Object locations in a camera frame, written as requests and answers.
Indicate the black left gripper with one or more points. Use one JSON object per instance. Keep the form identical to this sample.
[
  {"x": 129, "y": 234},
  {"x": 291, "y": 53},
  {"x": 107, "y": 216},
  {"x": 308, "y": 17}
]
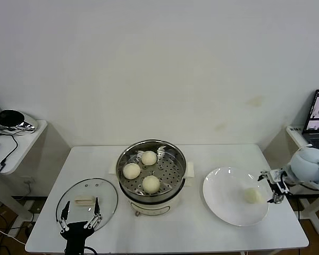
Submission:
[{"x": 75, "y": 232}]

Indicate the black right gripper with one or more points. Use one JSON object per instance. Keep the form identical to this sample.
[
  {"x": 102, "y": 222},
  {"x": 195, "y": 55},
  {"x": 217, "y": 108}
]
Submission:
[{"x": 279, "y": 180}]

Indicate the white steamed baozi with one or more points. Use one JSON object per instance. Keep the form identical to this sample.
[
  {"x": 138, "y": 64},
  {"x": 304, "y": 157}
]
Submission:
[
  {"x": 150, "y": 184},
  {"x": 252, "y": 196},
  {"x": 131, "y": 170},
  {"x": 149, "y": 158}
]

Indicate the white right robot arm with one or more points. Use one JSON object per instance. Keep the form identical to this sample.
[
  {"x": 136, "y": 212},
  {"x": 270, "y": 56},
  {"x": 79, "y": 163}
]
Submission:
[{"x": 308, "y": 164}]

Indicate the stainless perforated steamer basket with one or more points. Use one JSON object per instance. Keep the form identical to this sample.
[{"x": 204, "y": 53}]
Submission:
[{"x": 170, "y": 175}]

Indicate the white round plate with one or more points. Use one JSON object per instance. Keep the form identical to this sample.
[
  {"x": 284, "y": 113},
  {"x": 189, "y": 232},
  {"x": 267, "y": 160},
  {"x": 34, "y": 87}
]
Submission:
[{"x": 218, "y": 191}]

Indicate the white side table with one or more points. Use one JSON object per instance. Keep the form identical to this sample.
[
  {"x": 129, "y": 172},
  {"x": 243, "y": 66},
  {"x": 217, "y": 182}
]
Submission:
[
  {"x": 295, "y": 135},
  {"x": 29, "y": 143}
]

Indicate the white electric cooker pot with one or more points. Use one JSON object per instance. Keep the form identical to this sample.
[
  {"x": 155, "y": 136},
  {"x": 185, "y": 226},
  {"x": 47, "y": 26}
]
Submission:
[{"x": 154, "y": 210}]

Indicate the chrome and black headset device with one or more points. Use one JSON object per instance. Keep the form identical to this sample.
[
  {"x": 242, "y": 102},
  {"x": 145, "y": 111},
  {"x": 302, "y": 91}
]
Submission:
[{"x": 10, "y": 119}]

